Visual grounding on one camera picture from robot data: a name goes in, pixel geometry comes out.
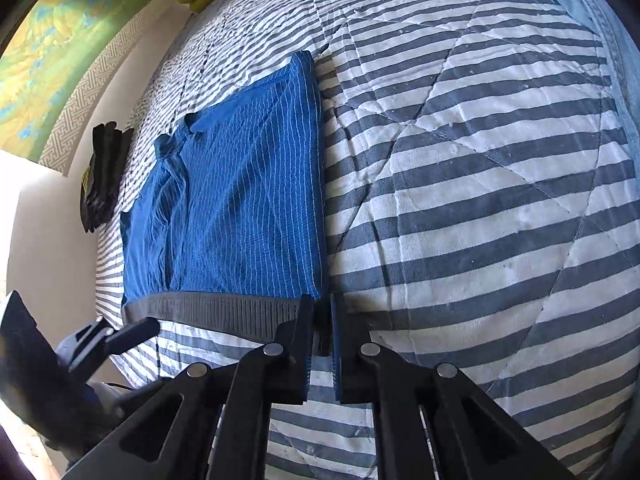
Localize black folded clothes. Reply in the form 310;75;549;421
79;120;135;234

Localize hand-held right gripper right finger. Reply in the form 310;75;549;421
329;293;576;480

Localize light blue denim jeans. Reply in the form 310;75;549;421
497;0;640;171

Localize blue pinstriped shorts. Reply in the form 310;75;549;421
120;51;332;349

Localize landscape wall poster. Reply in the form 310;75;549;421
0;0;162;177

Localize blue white striped quilt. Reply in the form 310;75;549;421
95;0;636;480

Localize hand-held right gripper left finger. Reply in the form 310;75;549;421
60;295;316;480

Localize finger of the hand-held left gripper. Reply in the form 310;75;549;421
66;317;161;382

